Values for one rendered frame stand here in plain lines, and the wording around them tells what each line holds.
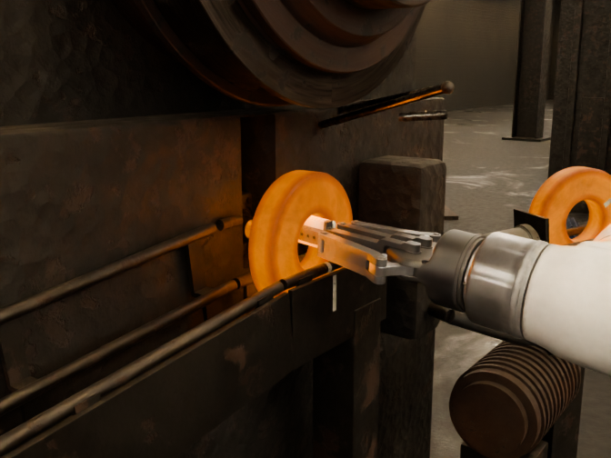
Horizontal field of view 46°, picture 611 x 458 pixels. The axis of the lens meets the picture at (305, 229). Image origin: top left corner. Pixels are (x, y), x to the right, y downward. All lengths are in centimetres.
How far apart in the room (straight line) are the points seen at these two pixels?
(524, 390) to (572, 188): 29
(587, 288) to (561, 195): 45
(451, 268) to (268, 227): 18
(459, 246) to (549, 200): 39
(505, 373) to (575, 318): 38
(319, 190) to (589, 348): 32
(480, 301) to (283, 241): 21
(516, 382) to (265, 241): 42
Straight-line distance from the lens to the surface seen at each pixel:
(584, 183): 108
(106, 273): 65
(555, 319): 62
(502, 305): 64
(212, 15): 60
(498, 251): 65
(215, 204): 76
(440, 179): 96
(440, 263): 67
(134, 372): 58
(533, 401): 98
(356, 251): 69
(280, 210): 71
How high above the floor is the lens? 92
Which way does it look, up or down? 13 degrees down
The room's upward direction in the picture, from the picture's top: straight up
